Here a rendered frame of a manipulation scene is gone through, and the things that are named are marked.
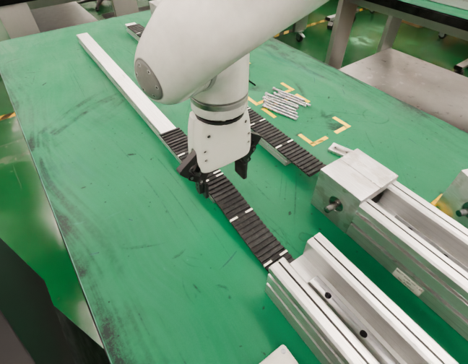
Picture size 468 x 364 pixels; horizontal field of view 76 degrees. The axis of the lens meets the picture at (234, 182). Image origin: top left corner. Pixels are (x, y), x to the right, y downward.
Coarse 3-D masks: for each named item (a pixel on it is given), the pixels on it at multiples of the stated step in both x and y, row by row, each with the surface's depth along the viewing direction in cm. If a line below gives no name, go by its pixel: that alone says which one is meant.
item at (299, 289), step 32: (320, 256) 43; (288, 288) 39; (320, 288) 42; (352, 288) 39; (288, 320) 44; (320, 320) 36; (352, 320) 39; (384, 320) 37; (320, 352) 39; (352, 352) 34; (384, 352) 36; (416, 352) 34
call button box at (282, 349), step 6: (282, 348) 36; (270, 354) 36; (276, 354) 36; (282, 354) 36; (288, 354) 36; (264, 360) 36; (270, 360) 35; (276, 360) 35; (282, 360) 35; (288, 360) 35; (294, 360) 36
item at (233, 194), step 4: (236, 188) 58; (228, 192) 58; (232, 192) 57; (236, 192) 58; (220, 196) 57; (224, 196) 57; (228, 196) 57; (232, 196) 57; (236, 196) 57; (216, 200) 56; (220, 200) 56; (224, 200) 56; (228, 200) 56; (232, 200) 57; (220, 204) 56; (224, 204) 56
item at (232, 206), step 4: (240, 196) 57; (236, 200) 57; (240, 200) 57; (244, 200) 57; (228, 204) 56; (232, 204) 56; (236, 204) 56; (240, 204) 56; (244, 204) 56; (220, 208) 55; (224, 208) 55; (228, 208) 56; (232, 208) 55; (236, 208) 56; (224, 212) 55; (228, 212) 55
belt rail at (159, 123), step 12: (84, 36) 110; (84, 48) 108; (96, 48) 103; (96, 60) 99; (108, 60) 97; (108, 72) 91; (120, 72) 91; (120, 84) 86; (132, 84) 86; (132, 96) 82; (144, 96) 82; (144, 108) 78; (156, 108) 78; (144, 120) 78; (156, 120) 74; (168, 120) 74; (156, 132) 74
